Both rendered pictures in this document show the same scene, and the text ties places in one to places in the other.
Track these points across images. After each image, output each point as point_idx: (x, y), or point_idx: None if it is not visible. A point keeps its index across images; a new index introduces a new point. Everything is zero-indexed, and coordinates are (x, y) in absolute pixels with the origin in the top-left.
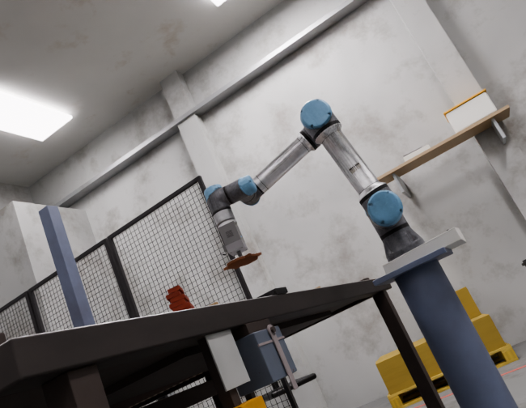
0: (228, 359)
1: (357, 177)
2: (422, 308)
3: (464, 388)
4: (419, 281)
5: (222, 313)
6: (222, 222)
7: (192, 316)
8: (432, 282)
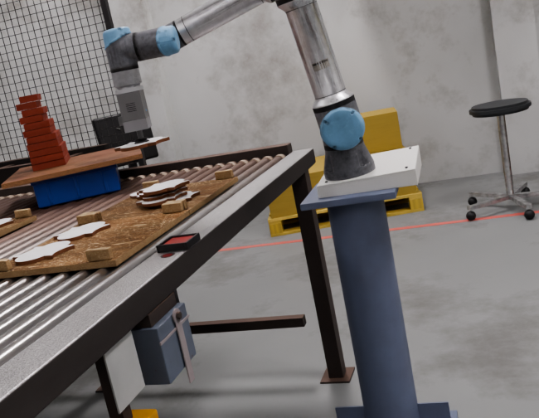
0: (125, 371)
1: (319, 79)
2: (347, 245)
3: (364, 335)
4: (354, 216)
5: (124, 314)
6: (123, 86)
7: (91, 337)
8: (367, 221)
